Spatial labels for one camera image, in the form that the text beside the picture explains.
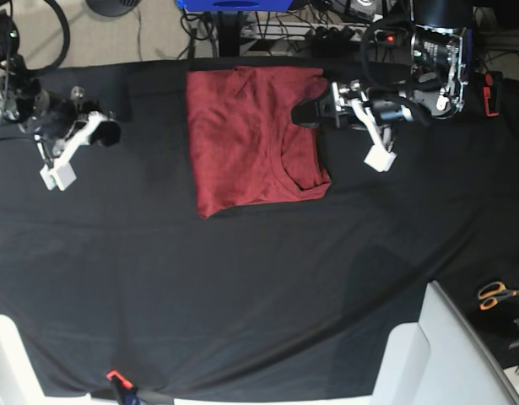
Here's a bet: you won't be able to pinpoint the orange and blue clamp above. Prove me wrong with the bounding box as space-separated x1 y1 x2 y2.
105 370 142 405

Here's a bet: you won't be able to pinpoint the red long-sleeve T-shirt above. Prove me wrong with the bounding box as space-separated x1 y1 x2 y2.
186 66 331 219

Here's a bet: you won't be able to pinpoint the blue plastic box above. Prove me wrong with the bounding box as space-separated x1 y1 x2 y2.
176 0 293 13

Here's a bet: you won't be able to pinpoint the white power strip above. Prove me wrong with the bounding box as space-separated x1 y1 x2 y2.
312 24 368 42

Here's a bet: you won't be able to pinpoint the black stand post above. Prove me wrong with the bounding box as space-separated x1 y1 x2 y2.
214 11 246 57

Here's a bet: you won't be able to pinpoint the orange and black clamp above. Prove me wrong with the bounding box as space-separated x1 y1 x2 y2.
483 71 504 117

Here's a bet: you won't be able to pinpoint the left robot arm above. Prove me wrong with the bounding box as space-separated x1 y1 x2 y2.
291 1 473 172

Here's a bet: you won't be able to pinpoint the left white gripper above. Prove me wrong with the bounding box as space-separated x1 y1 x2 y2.
290 80 397 173

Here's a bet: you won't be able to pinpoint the black table cloth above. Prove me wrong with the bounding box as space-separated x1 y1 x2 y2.
0 59 519 402

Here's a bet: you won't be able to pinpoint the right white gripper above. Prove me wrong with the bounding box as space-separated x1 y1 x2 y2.
33 111 121 192

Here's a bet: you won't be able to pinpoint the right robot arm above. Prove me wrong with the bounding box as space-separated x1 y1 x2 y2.
0 1 121 191

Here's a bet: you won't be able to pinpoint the yellow-handled scissors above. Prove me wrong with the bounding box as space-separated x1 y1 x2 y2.
477 281 519 311

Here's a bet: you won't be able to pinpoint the black round base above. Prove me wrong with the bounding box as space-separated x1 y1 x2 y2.
85 0 141 18

